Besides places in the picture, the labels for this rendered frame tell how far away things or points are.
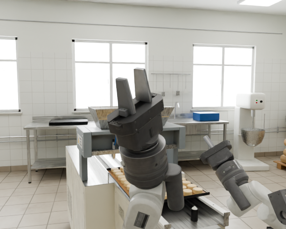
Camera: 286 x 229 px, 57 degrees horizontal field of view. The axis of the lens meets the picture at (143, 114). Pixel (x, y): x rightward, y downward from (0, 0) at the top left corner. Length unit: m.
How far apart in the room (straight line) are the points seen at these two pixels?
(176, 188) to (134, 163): 0.11
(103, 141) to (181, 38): 3.89
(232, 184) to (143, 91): 0.54
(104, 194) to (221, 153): 1.01
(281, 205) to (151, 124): 0.31
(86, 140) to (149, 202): 1.20
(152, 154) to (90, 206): 1.36
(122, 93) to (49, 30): 4.72
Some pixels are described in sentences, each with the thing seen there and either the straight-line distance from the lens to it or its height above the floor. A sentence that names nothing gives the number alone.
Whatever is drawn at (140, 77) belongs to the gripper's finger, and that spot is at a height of 1.46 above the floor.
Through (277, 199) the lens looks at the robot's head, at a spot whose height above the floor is 1.22.
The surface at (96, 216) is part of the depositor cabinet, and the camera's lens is 1.84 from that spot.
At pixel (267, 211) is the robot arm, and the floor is 1.05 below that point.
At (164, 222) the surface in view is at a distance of 1.17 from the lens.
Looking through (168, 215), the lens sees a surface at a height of 0.84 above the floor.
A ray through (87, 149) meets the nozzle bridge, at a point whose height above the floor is 1.07.
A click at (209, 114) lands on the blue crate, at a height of 0.99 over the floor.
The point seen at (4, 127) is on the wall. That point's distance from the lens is 5.21.
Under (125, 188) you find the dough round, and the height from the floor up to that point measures 0.90.
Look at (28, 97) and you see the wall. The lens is 5.08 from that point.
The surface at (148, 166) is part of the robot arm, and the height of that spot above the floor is 1.30.
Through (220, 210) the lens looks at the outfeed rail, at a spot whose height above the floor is 0.90.
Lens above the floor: 1.44
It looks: 5 degrees down
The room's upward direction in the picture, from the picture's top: straight up
